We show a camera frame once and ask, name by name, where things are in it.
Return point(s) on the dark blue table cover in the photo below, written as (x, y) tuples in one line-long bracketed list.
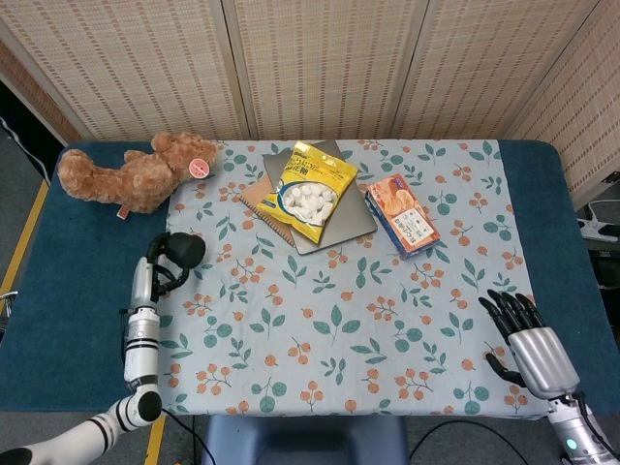
[(82, 290)]

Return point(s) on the brown teddy bear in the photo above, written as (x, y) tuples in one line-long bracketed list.
[(131, 179)]

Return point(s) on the brown spiral notebook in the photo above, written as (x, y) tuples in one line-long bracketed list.
[(257, 201)]

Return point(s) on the floral light blue tablecloth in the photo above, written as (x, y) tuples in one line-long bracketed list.
[(315, 310)]

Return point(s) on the grey laptop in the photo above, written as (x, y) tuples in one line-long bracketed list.
[(349, 218)]

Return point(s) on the white power strip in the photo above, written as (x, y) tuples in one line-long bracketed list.
[(598, 228)]

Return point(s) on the black round object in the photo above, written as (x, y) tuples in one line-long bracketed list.
[(186, 249)]

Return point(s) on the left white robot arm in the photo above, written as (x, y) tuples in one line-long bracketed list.
[(140, 353)]

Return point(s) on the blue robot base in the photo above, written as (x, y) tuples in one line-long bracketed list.
[(305, 443)]

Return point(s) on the woven folding screen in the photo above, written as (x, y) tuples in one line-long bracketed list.
[(315, 68)]

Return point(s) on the yellow marshmallow bag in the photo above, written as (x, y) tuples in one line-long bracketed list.
[(305, 194)]

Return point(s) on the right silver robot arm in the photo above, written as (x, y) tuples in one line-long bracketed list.
[(576, 436)]

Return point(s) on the orange blue biscuit box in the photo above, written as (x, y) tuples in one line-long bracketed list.
[(404, 215)]

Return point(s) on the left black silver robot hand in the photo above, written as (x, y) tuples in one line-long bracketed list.
[(144, 283)]

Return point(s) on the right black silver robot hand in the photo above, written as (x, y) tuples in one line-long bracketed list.
[(542, 358)]

